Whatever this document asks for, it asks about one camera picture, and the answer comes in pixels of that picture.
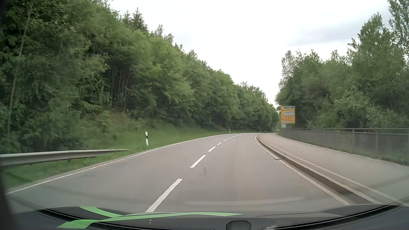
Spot grey asphalt road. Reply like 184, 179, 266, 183
6, 133, 355, 214

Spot grass verge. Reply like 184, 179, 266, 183
3, 123, 256, 189

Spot wood of green trees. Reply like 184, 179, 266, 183
0, 0, 280, 154

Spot grey metal guard rail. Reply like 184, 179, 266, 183
0, 148, 131, 168

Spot road markings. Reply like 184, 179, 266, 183
6, 133, 352, 213

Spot grey asphalt pavement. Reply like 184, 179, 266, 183
258, 133, 409, 205

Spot yellow direction road sign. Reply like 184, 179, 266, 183
280, 106, 296, 129

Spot grey metal mesh fence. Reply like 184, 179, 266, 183
279, 127, 409, 162

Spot row of green trees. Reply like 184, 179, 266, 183
275, 0, 409, 129

